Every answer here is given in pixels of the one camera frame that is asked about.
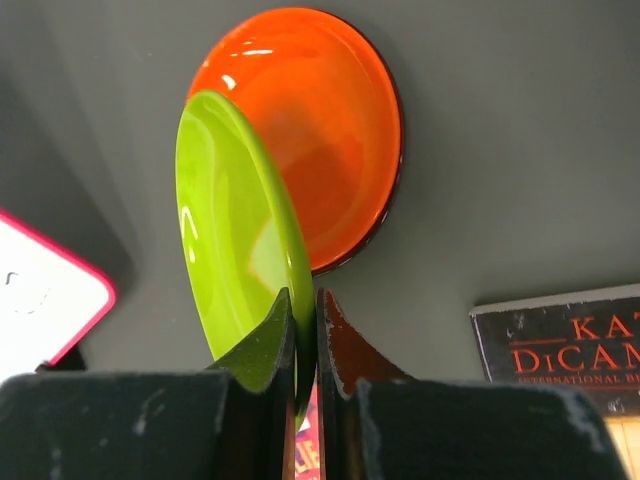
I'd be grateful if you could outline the purple Roald Dahl book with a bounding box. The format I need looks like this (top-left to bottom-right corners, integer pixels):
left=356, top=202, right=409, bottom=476
left=294, top=386, right=321, bottom=480

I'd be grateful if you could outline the dark brown book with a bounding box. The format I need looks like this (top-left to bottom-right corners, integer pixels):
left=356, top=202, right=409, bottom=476
left=469, top=284, right=639, bottom=479

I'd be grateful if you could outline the red floral plate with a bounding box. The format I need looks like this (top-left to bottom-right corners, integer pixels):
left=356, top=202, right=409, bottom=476
left=312, top=9, right=406, bottom=278

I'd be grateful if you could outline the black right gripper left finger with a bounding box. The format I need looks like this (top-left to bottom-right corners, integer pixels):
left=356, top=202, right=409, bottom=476
left=1, top=290, right=295, bottom=479

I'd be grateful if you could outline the pink framed whiteboard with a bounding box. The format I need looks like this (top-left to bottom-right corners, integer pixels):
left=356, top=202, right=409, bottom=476
left=1, top=211, right=117, bottom=381

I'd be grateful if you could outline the black whiteboard stand foot right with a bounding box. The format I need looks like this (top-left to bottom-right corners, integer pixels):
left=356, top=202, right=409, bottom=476
left=35, top=345, right=87, bottom=373

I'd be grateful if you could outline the orange plate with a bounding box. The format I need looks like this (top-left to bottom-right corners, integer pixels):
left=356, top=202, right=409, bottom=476
left=189, top=6, right=400, bottom=270

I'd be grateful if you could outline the lime green plate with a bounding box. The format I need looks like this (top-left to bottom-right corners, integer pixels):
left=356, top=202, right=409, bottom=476
left=175, top=90, right=316, bottom=426

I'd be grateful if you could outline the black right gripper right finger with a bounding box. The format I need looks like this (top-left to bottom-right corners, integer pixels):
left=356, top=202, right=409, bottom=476
left=316, top=289, right=627, bottom=479

